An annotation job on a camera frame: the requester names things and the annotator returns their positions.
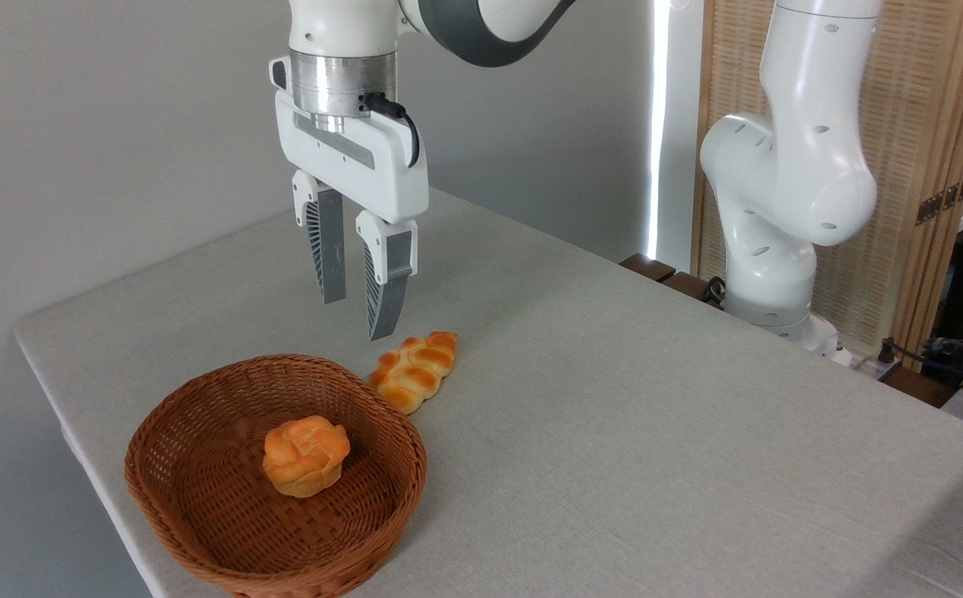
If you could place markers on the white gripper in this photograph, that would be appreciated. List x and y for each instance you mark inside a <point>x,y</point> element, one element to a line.
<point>365,178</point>

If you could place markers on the round golden bread roll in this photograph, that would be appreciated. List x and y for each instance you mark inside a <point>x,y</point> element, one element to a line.
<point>307,455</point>

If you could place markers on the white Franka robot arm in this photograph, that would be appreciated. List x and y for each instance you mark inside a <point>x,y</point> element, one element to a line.
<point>788,166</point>

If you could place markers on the braided golden bread loaf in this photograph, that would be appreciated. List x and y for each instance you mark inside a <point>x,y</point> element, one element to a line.
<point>415,372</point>

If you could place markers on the brown wicker basket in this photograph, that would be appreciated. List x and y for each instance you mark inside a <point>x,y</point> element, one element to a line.
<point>198,498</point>

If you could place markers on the grey tablecloth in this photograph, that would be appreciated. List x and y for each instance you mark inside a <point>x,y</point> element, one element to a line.
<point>614,432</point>

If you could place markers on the wooden bamboo folding screen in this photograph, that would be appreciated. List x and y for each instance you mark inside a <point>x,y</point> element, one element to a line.
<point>921,100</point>

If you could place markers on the dark metal screen hinge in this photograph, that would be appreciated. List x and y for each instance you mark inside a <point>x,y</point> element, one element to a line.
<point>942,200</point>

